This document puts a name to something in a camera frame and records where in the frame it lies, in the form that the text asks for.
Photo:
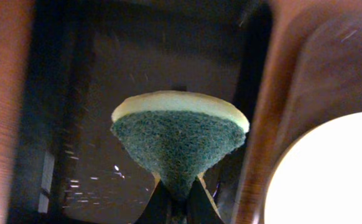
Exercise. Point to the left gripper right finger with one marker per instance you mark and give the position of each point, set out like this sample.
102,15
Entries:
200,209

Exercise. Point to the brown serving tray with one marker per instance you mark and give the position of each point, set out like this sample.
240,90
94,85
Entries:
319,80

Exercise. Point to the black plastic tray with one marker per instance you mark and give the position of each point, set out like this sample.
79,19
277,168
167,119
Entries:
86,58

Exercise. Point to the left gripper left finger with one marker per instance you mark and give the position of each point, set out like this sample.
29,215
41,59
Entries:
159,208

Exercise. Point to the green yellow sponge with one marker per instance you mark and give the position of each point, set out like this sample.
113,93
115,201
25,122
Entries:
178,134

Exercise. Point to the white plate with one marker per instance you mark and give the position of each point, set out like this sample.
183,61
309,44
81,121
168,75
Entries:
319,179

